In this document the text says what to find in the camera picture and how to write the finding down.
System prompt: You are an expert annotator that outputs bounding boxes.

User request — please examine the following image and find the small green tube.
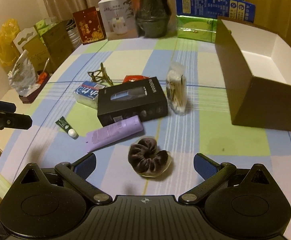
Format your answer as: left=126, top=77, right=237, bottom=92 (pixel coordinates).
left=55, top=116, right=78, bottom=139

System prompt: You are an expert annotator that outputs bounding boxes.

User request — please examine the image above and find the purple cream tube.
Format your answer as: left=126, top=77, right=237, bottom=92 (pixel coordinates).
left=85, top=115, right=143, bottom=152

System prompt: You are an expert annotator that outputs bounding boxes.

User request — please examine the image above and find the dark velvet scrunchie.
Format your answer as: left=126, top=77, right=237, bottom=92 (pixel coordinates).
left=128, top=137, right=172, bottom=178

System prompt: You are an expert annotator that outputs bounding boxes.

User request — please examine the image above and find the blue tissue pack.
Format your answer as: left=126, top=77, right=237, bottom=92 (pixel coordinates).
left=74, top=81, right=106, bottom=109

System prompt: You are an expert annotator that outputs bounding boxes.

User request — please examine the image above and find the cotton swab bag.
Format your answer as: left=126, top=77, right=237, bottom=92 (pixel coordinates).
left=166, top=61, right=187, bottom=115

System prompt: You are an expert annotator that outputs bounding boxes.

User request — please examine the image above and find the black shaver box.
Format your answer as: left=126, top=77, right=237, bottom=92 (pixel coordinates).
left=97, top=77, right=168, bottom=126

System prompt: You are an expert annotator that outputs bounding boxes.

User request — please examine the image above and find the red snack packet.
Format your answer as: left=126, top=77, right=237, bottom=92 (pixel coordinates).
left=123, top=75, right=148, bottom=83

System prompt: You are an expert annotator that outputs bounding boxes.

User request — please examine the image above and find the crumpled silver bag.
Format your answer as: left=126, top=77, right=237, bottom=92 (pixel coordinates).
left=8, top=50, right=37, bottom=96

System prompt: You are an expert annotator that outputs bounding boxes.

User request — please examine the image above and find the dark red tray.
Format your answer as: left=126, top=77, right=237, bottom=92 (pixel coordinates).
left=18, top=72, right=50, bottom=104

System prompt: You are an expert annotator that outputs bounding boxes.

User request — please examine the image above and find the yellow plastic bag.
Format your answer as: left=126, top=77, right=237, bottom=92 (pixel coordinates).
left=0, top=18, right=21, bottom=68

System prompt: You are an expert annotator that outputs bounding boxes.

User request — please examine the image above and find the brown paper bag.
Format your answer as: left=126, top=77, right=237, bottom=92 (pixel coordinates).
left=42, top=22, right=73, bottom=66

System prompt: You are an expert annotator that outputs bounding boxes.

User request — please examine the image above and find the checkered tablecloth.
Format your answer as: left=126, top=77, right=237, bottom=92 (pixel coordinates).
left=0, top=37, right=291, bottom=239

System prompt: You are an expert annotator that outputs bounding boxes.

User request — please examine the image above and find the brown cardboard storage box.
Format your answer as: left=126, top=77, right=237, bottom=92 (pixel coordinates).
left=215, top=16, right=291, bottom=131

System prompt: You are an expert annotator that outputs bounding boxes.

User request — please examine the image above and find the red gift box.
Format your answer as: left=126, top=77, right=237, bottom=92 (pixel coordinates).
left=73, top=7, right=106, bottom=45

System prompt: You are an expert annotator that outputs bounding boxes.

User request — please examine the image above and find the green tissue pack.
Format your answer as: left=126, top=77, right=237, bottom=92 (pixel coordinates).
left=176, top=15, right=218, bottom=43

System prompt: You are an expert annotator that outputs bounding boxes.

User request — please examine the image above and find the white humidifier box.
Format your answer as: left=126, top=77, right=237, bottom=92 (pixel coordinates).
left=98, top=0, right=139, bottom=40

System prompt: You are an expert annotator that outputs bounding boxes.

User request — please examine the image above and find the blue carton box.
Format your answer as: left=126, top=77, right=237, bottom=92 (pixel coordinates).
left=176, top=0, right=256, bottom=23

